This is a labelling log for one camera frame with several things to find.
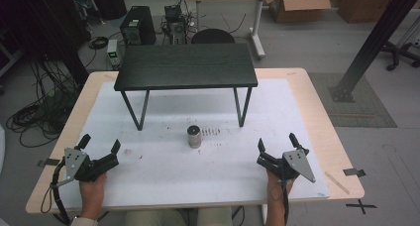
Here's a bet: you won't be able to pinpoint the black tape strip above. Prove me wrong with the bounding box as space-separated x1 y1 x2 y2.
36 158 61 169
342 168 368 178

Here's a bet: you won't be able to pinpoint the grey floor mat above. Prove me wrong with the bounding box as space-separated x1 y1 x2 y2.
308 72 398 129

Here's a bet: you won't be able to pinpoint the small black shelf table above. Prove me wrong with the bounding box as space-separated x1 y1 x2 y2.
113 43 260 132

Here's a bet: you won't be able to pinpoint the large closed cardboard box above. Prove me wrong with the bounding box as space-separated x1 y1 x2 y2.
336 0 398 25

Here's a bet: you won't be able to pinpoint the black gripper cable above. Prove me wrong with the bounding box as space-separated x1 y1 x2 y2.
279 178 292 226
40 159 79 226

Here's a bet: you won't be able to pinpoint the open cardboard box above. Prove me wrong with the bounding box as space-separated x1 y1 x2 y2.
268 0 333 24

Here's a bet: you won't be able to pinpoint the black round chair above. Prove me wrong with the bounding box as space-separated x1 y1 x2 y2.
190 28 237 45

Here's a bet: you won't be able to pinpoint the silver metal can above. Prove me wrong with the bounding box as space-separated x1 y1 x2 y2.
186 125 203 150

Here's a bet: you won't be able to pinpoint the black tape cross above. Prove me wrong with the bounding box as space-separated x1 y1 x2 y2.
345 198 378 216

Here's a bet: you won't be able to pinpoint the person's legs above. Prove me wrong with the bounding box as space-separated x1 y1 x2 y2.
123 206 234 226

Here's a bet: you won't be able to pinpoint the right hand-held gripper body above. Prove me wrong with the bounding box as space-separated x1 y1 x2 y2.
257 148 317 183

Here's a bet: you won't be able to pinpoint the person's right hand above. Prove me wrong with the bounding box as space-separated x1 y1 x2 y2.
265 169 296 204

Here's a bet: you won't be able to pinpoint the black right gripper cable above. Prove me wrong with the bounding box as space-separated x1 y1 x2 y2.
279 178 292 226

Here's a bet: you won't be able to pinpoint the white board mat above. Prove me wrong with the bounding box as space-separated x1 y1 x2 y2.
52 78 331 211

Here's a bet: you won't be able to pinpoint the open computer case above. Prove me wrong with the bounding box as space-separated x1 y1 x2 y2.
163 4 188 46

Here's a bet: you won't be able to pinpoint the coiled black cable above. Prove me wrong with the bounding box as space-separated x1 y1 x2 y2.
87 36 110 51

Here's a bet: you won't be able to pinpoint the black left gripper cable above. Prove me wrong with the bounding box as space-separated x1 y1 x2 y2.
40 159 79 226

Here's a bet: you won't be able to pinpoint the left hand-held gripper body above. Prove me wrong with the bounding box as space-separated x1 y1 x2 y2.
63 147 120 183

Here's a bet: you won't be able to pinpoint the black office chair base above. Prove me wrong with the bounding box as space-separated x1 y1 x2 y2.
378 40 420 72

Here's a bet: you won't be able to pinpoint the black metal post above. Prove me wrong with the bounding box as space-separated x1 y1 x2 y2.
328 0 420 104

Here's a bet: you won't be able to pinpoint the light wooden table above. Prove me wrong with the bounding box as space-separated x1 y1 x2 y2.
25 67 366 215

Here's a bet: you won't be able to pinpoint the bundle of black floor cables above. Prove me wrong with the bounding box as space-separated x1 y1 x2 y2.
5 58 87 149

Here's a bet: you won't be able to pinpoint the person's left hand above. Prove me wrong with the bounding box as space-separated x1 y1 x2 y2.
78 172 108 220

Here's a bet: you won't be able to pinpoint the grey bench power supply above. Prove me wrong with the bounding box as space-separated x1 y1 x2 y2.
106 39 124 68

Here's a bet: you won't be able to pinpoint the black computer tower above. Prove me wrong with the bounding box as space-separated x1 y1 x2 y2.
119 5 158 47

